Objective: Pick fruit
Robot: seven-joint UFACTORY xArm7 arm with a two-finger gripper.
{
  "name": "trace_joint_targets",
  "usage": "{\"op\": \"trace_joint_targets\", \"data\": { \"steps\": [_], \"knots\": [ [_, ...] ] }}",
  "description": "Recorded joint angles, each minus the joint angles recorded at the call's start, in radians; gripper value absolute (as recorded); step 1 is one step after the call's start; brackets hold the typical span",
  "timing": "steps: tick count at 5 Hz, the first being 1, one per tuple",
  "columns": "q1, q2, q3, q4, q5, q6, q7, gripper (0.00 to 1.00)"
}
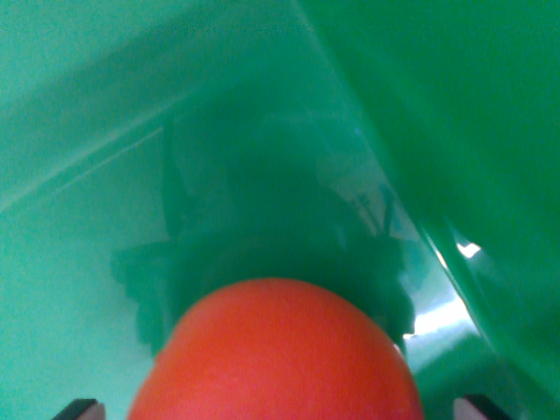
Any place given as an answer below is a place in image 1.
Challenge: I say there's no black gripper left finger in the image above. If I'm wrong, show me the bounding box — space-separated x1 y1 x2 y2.
51 398 107 420

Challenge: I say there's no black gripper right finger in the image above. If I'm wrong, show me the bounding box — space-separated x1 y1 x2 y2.
453 393 514 420

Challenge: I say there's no orange mandarin fruit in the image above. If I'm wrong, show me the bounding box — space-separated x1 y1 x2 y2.
126 276 425 420

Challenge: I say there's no green plastic bin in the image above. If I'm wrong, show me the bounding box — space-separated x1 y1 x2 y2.
0 0 560 420

